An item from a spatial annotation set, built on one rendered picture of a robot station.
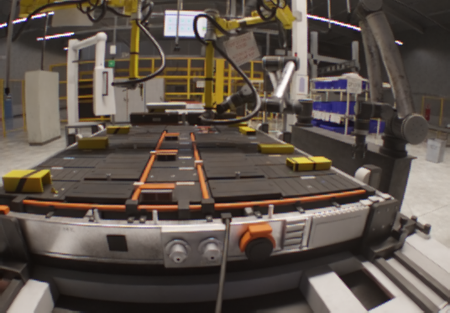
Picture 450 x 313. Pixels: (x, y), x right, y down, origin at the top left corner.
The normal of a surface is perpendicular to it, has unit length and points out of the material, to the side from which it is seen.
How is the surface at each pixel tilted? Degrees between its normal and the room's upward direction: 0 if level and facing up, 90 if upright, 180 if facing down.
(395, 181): 90
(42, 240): 90
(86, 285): 90
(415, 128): 90
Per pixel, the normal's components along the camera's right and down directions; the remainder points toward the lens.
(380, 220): 0.17, 0.21
